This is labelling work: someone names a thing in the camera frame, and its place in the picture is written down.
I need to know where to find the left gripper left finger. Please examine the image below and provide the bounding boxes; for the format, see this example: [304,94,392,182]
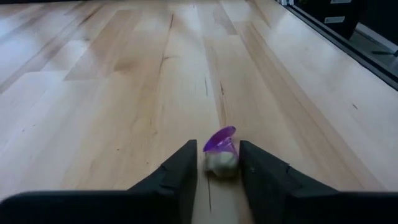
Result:
[0,139,198,224]

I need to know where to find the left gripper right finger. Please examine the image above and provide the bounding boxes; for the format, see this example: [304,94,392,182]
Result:
[239,140,398,224]

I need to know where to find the olive round ball toy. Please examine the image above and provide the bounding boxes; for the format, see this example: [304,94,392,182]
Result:
[203,151,240,178]

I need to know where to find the purple plastic witch hat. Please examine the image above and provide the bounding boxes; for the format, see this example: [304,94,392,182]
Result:
[203,125,239,156]

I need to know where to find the grey metal bar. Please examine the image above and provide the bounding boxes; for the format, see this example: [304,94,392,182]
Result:
[355,22,398,56]

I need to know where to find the black box white labels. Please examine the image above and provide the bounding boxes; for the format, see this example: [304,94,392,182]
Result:
[295,0,366,40]

